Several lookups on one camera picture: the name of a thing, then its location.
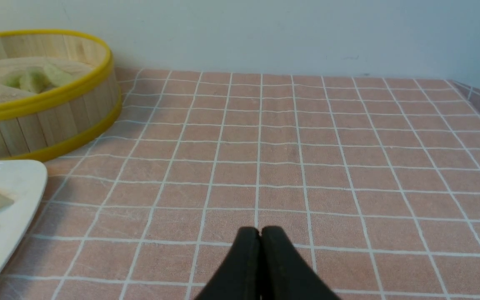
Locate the green dumpling in steamer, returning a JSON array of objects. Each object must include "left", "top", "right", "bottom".
[
  {"left": 42, "top": 63, "right": 75, "bottom": 87},
  {"left": 0, "top": 70, "right": 23, "bottom": 89},
  {"left": 19, "top": 70, "right": 51, "bottom": 94}
]

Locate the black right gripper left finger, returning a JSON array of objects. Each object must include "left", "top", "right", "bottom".
[{"left": 196, "top": 227, "right": 261, "bottom": 300}]

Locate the yellow rimmed bamboo steamer basket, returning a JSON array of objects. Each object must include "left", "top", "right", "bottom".
[{"left": 0, "top": 29, "right": 123, "bottom": 162}]

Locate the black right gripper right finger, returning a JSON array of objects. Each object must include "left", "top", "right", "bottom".
[{"left": 261, "top": 226, "right": 339, "bottom": 300}]

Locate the white square plate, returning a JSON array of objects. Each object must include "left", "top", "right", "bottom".
[{"left": 0, "top": 160, "right": 48, "bottom": 272}]

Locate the pink checkered tablecloth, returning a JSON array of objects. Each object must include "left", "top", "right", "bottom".
[{"left": 0, "top": 68, "right": 480, "bottom": 300}]

